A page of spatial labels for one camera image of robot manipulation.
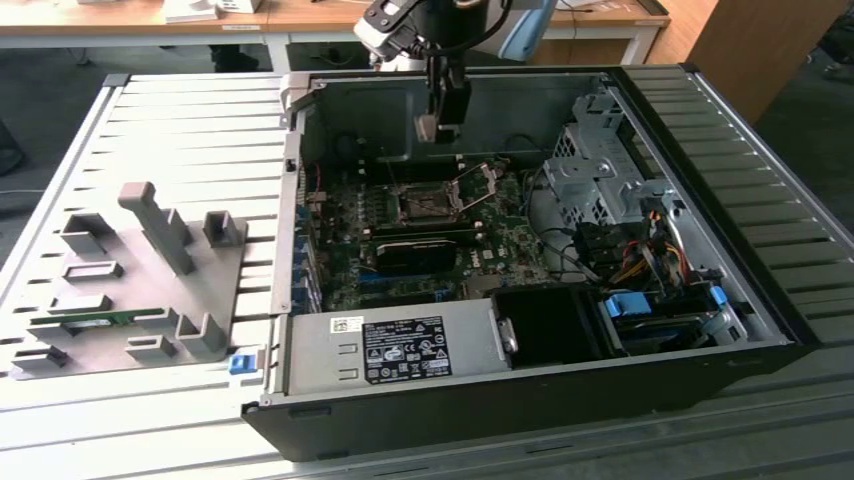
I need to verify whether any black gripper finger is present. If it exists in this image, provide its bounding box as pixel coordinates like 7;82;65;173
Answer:
424;52;451;120
439;78;474;127

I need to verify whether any silver CPU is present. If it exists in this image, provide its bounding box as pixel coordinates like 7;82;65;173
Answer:
412;113;463;146

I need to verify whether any metal socket cover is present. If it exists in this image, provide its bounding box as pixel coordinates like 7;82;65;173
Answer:
450;159;506;214

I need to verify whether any CPU socket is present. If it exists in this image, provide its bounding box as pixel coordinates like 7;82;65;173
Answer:
394;182;466;224

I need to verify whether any light wooden desk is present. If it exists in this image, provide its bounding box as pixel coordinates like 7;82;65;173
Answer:
0;0;290;51
266;0;673;66

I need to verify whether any silver metal drive cage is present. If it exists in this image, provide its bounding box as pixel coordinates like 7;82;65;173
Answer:
540;82;689;226

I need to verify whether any black RAM slot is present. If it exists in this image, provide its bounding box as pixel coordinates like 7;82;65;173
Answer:
368;223;483;242

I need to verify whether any green motherboard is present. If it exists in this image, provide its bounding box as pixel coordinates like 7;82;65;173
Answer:
292;164;575;314

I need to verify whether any black bag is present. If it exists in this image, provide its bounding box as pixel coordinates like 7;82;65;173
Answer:
210;44;262;74

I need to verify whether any white paper stack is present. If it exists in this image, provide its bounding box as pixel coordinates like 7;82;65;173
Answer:
164;0;223;24

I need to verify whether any brown wooden cabinet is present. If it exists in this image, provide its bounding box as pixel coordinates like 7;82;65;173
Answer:
643;0;843;126

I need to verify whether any black fan shroud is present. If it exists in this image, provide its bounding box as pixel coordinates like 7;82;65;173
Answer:
490;287;629;371

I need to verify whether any blue disk carrier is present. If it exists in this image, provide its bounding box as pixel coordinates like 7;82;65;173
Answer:
599;292;653;319

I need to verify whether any silver power supply unit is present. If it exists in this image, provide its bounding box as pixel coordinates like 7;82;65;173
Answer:
283;299;515;401

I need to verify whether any grey parts rack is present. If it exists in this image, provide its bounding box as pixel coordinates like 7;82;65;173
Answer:
11;180;250;384

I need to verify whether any black open PC case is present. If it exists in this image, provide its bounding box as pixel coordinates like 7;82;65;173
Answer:
239;63;822;464

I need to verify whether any green RAM stick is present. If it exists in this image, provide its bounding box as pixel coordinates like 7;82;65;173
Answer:
29;307;167;334

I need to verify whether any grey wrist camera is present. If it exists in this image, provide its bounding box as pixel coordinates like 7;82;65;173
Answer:
351;0;432;64

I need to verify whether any coloured power wire bundle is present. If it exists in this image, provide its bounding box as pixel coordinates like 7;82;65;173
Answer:
617;239;689;286

